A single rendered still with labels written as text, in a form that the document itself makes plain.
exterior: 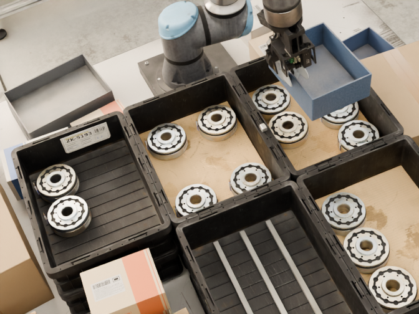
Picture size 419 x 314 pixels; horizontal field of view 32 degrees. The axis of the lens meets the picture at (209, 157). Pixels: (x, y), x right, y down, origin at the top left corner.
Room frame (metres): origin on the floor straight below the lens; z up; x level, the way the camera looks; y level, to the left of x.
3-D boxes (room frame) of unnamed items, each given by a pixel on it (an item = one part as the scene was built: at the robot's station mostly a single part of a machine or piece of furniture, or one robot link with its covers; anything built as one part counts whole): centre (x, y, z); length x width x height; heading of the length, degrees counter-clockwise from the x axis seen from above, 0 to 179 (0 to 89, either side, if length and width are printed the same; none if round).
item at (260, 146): (1.14, 0.01, 0.87); 0.40 x 0.30 x 0.11; 14
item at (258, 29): (1.77, -0.22, 0.75); 0.20 x 0.12 x 0.09; 20
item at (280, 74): (1.09, -0.20, 1.16); 0.06 x 0.03 x 0.09; 16
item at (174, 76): (1.57, 0.02, 0.80); 0.15 x 0.15 x 0.10
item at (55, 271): (1.07, 0.30, 0.92); 0.40 x 0.30 x 0.02; 14
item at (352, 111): (1.23, -0.36, 0.86); 0.10 x 0.10 x 0.01
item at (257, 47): (1.59, -0.27, 0.74); 0.16 x 0.12 x 0.07; 106
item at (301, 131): (1.19, -0.21, 0.86); 0.10 x 0.10 x 0.01
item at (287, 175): (1.14, 0.01, 0.92); 0.40 x 0.30 x 0.02; 14
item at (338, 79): (1.14, -0.28, 1.11); 0.20 x 0.15 x 0.07; 18
